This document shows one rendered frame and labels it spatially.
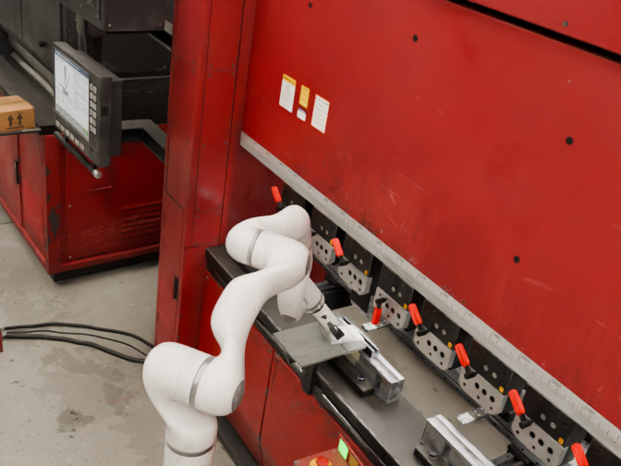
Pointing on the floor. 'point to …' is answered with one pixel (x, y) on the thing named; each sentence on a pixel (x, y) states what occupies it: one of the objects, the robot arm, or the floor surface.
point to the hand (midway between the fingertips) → (334, 328)
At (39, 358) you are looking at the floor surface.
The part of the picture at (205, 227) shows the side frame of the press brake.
